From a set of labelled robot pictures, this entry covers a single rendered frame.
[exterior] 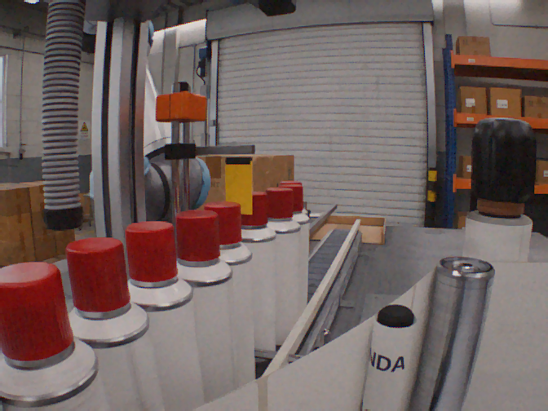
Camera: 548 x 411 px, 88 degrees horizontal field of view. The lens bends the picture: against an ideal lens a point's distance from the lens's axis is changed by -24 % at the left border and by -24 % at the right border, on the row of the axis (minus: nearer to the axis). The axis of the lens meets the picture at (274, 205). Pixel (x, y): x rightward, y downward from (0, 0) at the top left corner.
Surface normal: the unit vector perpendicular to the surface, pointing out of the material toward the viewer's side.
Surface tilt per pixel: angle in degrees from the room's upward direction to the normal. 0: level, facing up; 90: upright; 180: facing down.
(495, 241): 90
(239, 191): 90
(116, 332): 45
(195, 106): 90
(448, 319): 90
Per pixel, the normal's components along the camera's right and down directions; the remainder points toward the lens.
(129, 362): 0.71, 0.11
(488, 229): -0.78, 0.13
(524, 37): -0.37, 0.14
